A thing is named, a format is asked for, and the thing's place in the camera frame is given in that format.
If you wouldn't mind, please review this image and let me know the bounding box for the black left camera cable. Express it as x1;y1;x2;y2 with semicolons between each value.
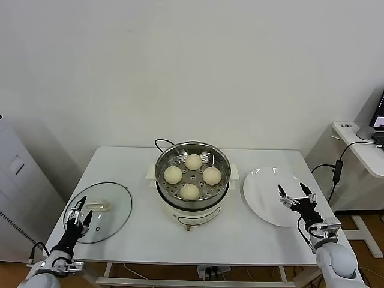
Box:
28;242;50;268

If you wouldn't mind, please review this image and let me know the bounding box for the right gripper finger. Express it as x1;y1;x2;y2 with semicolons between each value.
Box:
277;184;296;208
299;182;317;205

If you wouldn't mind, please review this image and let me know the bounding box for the dark laptop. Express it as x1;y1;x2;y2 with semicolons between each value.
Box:
369;89;384;142

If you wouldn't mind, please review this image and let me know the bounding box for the glass lid with cream handle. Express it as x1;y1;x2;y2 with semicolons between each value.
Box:
62;181;133;244

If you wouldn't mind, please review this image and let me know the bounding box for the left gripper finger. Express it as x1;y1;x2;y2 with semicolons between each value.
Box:
80;209;94;233
66;195;88;224

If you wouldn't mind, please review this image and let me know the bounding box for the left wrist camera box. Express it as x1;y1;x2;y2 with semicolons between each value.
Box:
61;260;85;274

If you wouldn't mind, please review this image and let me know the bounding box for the light grey cabinet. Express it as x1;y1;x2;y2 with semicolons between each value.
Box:
0;115;65;265

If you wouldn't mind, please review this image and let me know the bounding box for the white power strip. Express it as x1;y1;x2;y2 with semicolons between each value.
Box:
196;265;232;281

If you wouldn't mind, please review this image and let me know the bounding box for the white table frame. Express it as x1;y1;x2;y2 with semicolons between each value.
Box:
64;260;352;288

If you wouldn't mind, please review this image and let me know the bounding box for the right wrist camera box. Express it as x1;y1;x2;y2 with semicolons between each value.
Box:
320;217;343;239

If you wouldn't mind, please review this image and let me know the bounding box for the black power adapter box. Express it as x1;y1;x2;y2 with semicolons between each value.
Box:
332;160;344;183

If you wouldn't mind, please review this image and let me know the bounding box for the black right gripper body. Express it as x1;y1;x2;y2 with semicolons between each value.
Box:
291;198;325;229

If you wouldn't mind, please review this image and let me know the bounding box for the cream electric cooker base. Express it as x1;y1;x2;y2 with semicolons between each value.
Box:
146;161;241;232

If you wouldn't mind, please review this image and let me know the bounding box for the stainless steel steamer basket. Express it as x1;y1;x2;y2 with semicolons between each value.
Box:
154;141;232;208

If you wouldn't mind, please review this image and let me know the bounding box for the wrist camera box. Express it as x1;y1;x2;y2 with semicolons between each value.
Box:
61;260;85;274
320;217;343;239

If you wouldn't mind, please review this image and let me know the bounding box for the thin black cable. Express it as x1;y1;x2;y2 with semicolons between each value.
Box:
311;163;335;175
338;140;379;162
326;181;337;203

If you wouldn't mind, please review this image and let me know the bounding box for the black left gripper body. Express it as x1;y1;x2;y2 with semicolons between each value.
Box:
53;220;84;256

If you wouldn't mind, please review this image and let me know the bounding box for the white steamed baozi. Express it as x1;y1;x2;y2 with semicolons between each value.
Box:
164;166;183;184
179;182;200;201
202;167;222;185
184;154;202;172

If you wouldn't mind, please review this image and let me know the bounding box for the black cooker power cord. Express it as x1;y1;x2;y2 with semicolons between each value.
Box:
154;137;176;152

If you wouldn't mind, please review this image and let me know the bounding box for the grey cylinder speaker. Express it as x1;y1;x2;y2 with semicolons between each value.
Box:
356;125;376;140

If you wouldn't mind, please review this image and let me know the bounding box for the white round plate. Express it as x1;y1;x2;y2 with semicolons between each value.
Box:
242;167;315;228

